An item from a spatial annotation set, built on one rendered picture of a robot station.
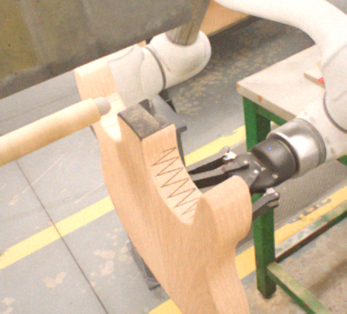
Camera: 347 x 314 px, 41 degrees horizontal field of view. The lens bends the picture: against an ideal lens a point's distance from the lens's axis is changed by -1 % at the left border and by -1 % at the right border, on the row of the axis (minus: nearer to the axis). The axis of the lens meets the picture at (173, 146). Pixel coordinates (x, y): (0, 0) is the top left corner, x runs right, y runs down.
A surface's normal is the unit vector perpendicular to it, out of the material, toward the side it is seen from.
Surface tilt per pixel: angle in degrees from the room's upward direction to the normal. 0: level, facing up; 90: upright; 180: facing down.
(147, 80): 87
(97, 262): 0
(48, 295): 0
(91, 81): 80
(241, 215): 92
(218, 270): 92
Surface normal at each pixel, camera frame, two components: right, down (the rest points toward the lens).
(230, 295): 0.44, 0.16
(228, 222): 0.54, 0.47
